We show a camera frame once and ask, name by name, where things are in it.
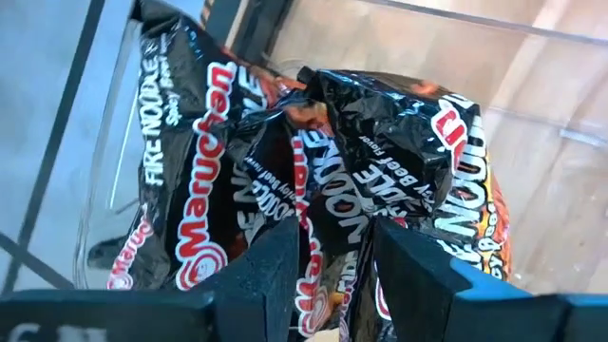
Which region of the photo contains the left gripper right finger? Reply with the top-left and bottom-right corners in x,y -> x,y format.
353,217 -> 561,342

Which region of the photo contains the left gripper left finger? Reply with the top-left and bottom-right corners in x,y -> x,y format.
199,217 -> 302,342

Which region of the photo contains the black Fire Noodle pack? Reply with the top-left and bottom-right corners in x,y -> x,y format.
170,61 -> 305,292
296,66 -> 513,286
104,0 -> 238,292
237,118 -> 395,342

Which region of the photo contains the clear plastic bin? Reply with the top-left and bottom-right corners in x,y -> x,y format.
70,0 -> 608,295

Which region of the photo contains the black metal table frame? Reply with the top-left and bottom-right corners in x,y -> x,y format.
232,0 -> 298,67

